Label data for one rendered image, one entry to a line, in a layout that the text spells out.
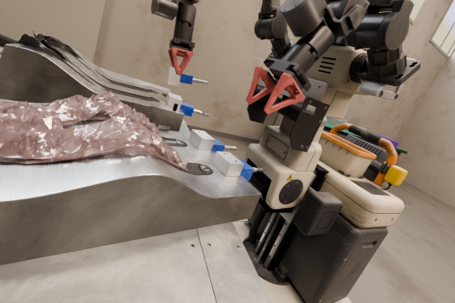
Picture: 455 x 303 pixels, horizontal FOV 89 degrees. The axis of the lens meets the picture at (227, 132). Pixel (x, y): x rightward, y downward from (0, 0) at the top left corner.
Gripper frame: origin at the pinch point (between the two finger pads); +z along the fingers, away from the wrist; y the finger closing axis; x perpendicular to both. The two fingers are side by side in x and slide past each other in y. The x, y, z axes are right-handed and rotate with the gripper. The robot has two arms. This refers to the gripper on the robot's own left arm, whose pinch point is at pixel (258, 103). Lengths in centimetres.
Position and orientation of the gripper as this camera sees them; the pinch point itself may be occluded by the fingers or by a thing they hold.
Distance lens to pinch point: 48.5
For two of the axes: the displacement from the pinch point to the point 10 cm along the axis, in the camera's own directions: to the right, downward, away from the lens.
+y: 4.3, 3.9, -8.2
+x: 6.0, 5.5, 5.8
